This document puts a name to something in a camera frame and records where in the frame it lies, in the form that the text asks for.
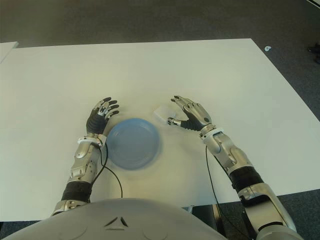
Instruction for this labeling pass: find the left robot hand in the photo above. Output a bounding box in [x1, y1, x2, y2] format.
[86, 96, 120, 136]

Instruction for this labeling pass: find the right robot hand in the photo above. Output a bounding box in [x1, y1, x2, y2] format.
[166, 94, 213, 132]

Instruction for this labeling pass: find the white charger block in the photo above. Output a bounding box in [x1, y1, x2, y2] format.
[152, 105, 177, 125]

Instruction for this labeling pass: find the blue round plate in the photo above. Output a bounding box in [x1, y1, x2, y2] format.
[106, 117, 162, 171]

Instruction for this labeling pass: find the grey robot torso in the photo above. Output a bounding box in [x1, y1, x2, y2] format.
[0, 197, 227, 240]

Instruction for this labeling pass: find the table leg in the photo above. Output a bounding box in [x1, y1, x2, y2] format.
[211, 203, 224, 232]

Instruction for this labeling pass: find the neighbouring white table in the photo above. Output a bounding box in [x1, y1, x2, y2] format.
[0, 41, 19, 63]

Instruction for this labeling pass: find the dark object on floor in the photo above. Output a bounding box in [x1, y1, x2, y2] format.
[306, 42, 320, 65]

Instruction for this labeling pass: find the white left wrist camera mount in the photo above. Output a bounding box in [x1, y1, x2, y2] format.
[76, 134, 107, 148]

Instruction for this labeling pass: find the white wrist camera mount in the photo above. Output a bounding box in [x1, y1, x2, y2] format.
[198, 127, 225, 144]
[76, 134, 107, 148]

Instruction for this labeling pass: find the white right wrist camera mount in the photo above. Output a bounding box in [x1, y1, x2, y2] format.
[198, 127, 225, 144]

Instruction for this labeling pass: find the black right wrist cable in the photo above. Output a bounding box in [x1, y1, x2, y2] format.
[205, 144, 256, 236]

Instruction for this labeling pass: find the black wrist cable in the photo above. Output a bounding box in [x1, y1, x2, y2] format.
[205, 144, 256, 236]
[89, 143, 123, 202]

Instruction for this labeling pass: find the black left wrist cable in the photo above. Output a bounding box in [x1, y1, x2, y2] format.
[89, 143, 123, 202]

